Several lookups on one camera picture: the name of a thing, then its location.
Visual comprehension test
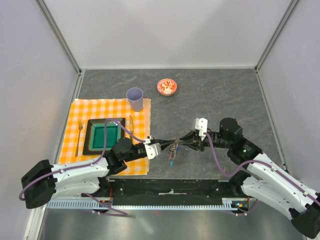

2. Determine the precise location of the black handled knife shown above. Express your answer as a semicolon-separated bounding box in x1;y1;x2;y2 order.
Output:
129;115;134;142

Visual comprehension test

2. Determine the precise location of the black teal square plate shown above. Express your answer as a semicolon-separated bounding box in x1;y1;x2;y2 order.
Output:
82;118;125;156

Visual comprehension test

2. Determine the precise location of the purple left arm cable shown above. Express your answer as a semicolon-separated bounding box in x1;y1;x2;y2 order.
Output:
18;118;151;216

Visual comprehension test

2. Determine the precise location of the lilac plastic cup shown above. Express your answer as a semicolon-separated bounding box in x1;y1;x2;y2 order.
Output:
126;87;144;112

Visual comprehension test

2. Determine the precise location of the silver fork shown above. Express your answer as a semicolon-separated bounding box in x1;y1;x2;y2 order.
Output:
75;120;84;157

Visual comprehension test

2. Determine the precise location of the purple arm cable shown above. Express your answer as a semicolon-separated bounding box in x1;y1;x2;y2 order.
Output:
205;132;320;217
18;118;151;216

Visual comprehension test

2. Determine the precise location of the red patterned ceramic bowl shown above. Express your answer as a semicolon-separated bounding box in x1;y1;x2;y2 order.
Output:
157;78;178;97

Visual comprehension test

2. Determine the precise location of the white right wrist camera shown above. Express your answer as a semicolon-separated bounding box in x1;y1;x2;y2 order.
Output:
194;118;208;141

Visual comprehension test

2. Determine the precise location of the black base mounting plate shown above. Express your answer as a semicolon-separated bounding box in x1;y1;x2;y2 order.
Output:
91;178;247;199

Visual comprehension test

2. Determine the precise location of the orange checkered cloth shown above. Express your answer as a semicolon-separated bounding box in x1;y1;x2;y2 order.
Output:
57;98;151;164

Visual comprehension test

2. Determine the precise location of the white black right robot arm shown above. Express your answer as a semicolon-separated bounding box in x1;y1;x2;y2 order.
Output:
193;117;320;239

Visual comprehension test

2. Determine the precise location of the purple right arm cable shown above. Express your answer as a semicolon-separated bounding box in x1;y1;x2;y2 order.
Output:
205;132;320;217

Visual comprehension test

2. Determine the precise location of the metal chain keyring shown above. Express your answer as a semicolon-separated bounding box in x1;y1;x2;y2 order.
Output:
168;139;180;161

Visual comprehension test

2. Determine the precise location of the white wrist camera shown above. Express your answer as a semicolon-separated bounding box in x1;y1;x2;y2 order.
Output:
143;135;162;160
194;118;208;141

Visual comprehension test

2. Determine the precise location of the left aluminium frame post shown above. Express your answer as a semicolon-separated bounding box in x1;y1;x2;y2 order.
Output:
34;0;82;75

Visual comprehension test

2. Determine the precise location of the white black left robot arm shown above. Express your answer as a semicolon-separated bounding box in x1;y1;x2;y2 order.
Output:
18;137;180;209

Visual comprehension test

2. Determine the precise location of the grey cable duct rail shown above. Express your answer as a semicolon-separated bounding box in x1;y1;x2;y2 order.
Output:
46;198;243;211

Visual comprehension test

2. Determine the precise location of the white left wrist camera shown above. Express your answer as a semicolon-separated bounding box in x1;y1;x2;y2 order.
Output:
143;135;162;160

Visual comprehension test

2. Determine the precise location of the aluminium corner frame post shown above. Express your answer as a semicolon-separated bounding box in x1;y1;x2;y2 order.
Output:
254;0;300;74

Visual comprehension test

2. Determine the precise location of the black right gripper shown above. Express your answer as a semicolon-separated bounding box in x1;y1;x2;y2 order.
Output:
178;129;232;152

